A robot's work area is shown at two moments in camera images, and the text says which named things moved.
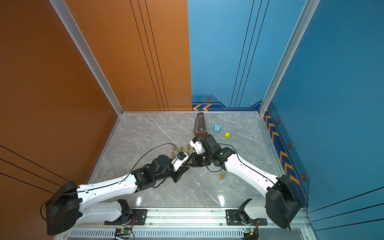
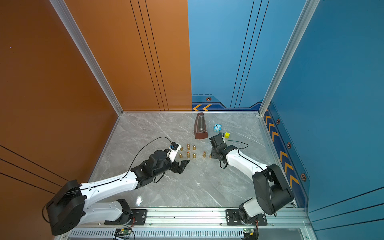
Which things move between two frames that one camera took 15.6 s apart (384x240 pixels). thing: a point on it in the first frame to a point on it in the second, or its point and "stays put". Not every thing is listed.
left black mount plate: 139,216 stays put
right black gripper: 193,157 to 213,153
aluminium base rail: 183,224 stays put
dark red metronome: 200,129 stays put
